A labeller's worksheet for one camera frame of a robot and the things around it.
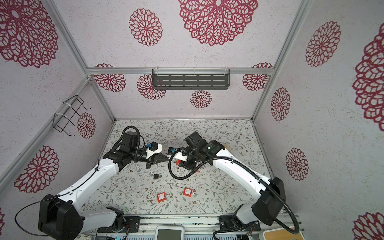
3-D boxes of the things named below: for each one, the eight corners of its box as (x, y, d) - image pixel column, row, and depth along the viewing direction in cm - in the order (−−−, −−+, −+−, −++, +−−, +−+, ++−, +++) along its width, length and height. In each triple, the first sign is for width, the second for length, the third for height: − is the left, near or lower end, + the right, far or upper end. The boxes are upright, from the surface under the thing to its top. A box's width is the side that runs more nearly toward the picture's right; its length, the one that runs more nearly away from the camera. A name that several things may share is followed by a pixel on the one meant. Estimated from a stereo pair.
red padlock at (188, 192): (182, 194, 85) (182, 193, 84) (184, 188, 88) (184, 187, 86) (191, 197, 84) (191, 196, 83) (193, 190, 87) (193, 189, 85)
